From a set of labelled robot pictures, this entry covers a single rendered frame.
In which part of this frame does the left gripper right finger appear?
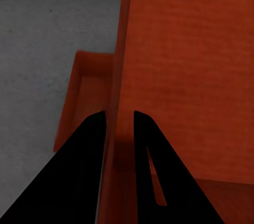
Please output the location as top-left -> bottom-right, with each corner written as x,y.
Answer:
134,111 -> 225,224

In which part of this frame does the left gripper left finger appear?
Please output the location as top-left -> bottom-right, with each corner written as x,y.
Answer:
0,110 -> 107,224

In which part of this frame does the storage box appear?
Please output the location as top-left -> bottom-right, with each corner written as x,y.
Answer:
54,51 -> 115,153
97,0 -> 254,224

